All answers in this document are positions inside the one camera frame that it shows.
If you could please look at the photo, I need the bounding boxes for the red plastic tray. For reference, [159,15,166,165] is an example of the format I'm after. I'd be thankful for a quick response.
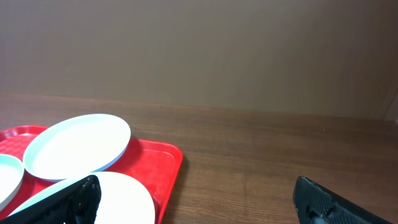
[1,125,183,224]

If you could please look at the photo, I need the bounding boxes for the light blue plate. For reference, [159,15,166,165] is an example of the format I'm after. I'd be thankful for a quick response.
[9,172,155,224]
[0,154,25,210]
[22,114,131,182]

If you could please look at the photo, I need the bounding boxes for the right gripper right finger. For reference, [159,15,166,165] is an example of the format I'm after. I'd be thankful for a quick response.
[293,176,392,224]

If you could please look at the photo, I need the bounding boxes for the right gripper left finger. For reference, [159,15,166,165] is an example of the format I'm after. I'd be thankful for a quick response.
[1,175,101,224]

